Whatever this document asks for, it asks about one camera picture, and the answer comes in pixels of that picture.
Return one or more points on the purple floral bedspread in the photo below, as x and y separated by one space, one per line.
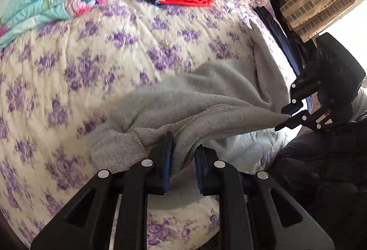
58 83

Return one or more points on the dark navy garment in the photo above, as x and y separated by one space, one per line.
288 47

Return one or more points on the grey sweatpants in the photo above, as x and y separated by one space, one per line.
229 105

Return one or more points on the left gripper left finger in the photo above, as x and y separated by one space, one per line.
152 175

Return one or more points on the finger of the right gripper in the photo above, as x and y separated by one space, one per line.
304 118
292 108

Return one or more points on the brick pattern curtain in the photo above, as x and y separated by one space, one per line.
308 18

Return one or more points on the folded red garment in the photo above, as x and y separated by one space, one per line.
194 3

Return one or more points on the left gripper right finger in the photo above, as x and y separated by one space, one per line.
214 176

